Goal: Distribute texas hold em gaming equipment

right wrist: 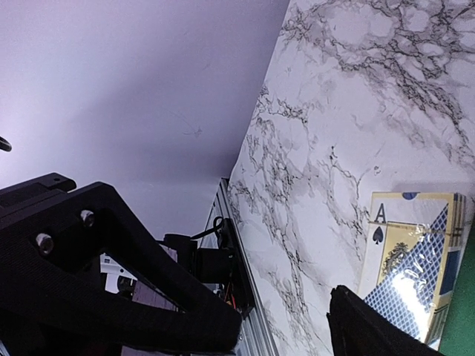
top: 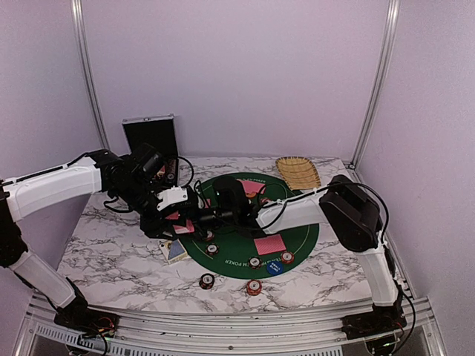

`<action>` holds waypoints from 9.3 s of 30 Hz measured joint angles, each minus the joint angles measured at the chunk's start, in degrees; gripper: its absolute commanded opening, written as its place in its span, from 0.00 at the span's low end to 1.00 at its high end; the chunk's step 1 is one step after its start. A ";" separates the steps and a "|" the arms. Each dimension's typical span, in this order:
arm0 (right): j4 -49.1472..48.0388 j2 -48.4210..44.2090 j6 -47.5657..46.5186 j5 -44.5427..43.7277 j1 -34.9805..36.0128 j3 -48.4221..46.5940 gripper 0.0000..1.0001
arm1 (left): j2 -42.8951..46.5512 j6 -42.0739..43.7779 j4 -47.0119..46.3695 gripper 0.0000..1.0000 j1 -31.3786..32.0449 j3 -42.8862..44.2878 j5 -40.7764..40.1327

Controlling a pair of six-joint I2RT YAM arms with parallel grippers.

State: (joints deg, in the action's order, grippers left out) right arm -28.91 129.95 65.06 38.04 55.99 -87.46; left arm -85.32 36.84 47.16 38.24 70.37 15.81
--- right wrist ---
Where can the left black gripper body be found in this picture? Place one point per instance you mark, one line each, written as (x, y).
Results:
(20, 334)

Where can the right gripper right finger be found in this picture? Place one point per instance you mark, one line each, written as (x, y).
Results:
(356, 329)

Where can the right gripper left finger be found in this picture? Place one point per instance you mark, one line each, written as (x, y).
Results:
(100, 281)

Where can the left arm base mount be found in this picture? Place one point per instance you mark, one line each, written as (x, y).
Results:
(208, 257)

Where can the blue gold card box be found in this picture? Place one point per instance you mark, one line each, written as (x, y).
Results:
(414, 247)

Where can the green round poker mat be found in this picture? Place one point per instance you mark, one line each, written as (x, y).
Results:
(458, 333)

